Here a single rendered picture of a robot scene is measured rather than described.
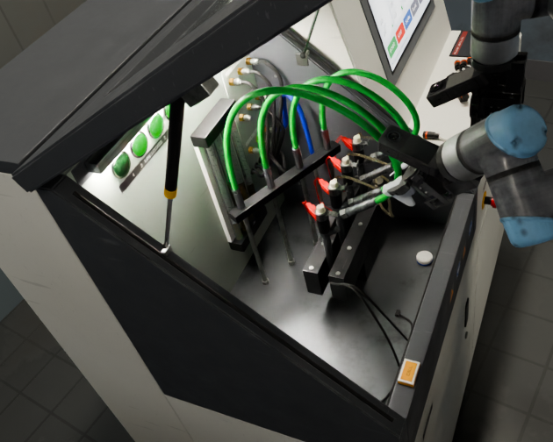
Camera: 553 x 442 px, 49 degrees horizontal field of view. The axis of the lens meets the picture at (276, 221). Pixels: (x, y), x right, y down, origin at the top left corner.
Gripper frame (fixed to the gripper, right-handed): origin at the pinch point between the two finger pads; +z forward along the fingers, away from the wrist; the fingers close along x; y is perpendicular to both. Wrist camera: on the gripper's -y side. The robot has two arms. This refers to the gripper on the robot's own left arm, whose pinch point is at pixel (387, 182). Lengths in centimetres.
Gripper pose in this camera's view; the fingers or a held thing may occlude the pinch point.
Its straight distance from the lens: 115.7
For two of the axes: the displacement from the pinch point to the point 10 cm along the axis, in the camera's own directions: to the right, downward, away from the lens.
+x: 5.2, -7.8, 3.4
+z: -3.2, 1.9, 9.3
